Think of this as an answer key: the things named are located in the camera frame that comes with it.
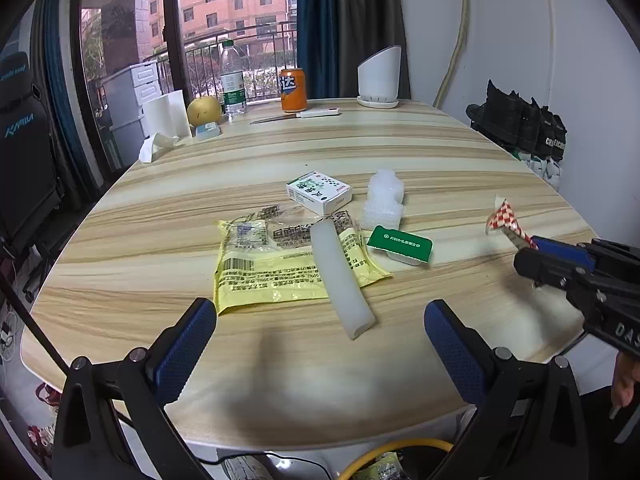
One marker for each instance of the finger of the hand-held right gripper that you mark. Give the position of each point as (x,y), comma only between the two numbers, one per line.
(545,267)
(562,251)

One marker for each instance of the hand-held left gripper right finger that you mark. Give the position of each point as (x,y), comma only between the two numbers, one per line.
(455,355)

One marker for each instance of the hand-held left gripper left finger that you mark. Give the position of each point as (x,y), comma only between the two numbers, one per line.
(185,350)

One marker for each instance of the red chequered paper wrapper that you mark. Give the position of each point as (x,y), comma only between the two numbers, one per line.
(502,217)

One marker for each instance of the yellow rimmed trash bin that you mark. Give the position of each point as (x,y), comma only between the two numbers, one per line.
(400,443)

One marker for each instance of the white bubble wrap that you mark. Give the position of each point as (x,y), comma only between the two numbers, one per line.
(384,195)

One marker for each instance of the white green medicine box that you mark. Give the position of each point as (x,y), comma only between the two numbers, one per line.
(317,191)

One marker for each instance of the person's right hand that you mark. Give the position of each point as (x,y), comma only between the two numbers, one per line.
(625,375)

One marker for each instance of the yellow plastic bag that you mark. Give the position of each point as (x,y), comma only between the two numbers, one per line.
(265,285)

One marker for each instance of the green lidded white tub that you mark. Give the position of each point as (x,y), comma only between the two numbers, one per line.
(400,244)

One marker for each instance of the translucent white foam strip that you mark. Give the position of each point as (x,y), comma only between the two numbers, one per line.
(345,290)

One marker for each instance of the row of shoes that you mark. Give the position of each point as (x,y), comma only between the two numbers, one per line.
(505,120)

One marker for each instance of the red white sneaker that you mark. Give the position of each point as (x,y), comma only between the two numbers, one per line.
(47,394)
(40,436)

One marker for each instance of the wood-top table with white legs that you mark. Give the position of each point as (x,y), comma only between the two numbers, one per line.
(225,185)

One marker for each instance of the crumpled white tissue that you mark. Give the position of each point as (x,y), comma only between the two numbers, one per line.
(155,147)

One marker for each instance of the small light blue box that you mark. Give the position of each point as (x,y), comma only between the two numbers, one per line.
(207,131)

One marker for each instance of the white saucer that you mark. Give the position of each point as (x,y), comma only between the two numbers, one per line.
(377,104)

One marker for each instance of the white paper towel roll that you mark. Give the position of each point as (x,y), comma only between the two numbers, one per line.
(165,112)

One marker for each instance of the yellow pear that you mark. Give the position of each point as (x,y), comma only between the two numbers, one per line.
(204,111)

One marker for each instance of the black gaming chair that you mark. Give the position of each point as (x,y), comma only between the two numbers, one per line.
(25,160)

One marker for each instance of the white slanted plant pot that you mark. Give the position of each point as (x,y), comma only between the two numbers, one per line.
(380,72)

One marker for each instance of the white drawer cabinet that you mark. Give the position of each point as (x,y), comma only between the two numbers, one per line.
(130,90)

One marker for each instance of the clear water bottle green label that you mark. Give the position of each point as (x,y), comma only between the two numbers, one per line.
(233,85)

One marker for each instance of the orange soda can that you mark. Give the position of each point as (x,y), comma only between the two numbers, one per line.
(293,91)

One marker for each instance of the blue curtain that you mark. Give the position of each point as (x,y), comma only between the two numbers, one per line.
(312,25)
(60,85)

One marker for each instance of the black balcony railing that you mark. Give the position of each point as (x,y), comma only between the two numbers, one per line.
(217,55)

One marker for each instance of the grey curtain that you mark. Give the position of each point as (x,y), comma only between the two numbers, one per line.
(375,10)

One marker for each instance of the black framed glass door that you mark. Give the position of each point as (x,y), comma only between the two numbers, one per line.
(175,20)

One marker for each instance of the red brick building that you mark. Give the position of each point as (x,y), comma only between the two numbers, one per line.
(225,5)

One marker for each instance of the beige wall pipe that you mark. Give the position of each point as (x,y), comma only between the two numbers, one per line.
(457,35)

